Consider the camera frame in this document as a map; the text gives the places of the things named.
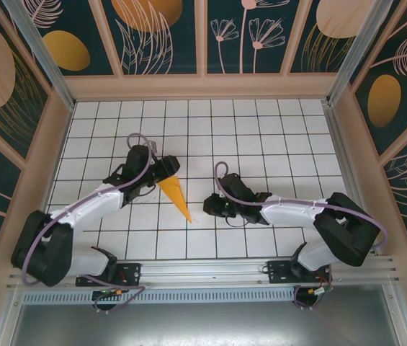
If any orange paper sheet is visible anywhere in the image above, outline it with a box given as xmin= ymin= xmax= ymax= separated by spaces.
xmin=158 ymin=175 xmax=194 ymax=223

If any grey metal sheet panel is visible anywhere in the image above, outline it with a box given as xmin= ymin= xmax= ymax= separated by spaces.
xmin=0 ymin=301 xmax=407 ymax=346

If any small controller circuit board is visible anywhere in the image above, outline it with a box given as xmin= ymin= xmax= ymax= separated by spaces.
xmin=305 ymin=284 xmax=334 ymax=300
xmin=91 ymin=286 xmax=132 ymax=302

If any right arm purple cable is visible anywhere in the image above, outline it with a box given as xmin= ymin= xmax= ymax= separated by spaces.
xmin=213 ymin=161 xmax=388 ymax=311

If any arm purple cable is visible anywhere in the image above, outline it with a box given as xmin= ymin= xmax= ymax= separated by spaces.
xmin=213 ymin=161 xmax=388 ymax=311
xmin=21 ymin=133 xmax=156 ymax=314

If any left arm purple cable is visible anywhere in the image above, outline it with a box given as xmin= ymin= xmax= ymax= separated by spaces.
xmin=21 ymin=133 xmax=156 ymax=314

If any aluminium mounting rail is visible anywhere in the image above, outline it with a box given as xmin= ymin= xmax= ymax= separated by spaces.
xmin=6 ymin=255 xmax=402 ymax=289

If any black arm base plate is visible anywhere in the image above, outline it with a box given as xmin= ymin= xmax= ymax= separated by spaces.
xmin=75 ymin=261 xmax=143 ymax=288
xmin=266 ymin=259 xmax=334 ymax=285

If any aluminium side rail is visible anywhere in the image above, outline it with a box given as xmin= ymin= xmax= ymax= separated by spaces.
xmin=323 ymin=102 xmax=384 ymax=257

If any grey slotted cable duct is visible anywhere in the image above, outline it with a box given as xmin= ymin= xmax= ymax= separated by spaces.
xmin=21 ymin=286 xmax=298 ymax=303

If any aluminium frame post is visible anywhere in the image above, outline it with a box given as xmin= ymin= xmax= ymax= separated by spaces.
xmin=1 ymin=0 xmax=76 ymax=111
xmin=325 ymin=0 xmax=395 ymax=105

